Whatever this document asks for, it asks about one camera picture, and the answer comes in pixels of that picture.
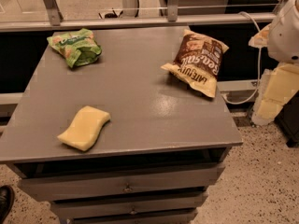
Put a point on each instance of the metal railing frame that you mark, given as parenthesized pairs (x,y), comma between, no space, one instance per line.
(44,15)

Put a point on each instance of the black shoe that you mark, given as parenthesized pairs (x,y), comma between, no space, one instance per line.
(7,197)

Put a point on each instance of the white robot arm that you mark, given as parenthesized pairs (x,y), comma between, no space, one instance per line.
(288,8)

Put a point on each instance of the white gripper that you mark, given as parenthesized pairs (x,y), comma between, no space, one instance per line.
(285,36)

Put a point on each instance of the grey drawer cabinet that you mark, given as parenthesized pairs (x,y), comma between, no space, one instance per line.
(152,163)

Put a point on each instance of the green rice chip bag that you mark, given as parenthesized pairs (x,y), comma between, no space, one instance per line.
(78,48)

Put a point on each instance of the yellow sponge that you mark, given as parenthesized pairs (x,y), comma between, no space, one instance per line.
(84,128)

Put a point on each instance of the brown sea salt chip bag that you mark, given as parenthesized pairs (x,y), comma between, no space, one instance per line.
(198,62)

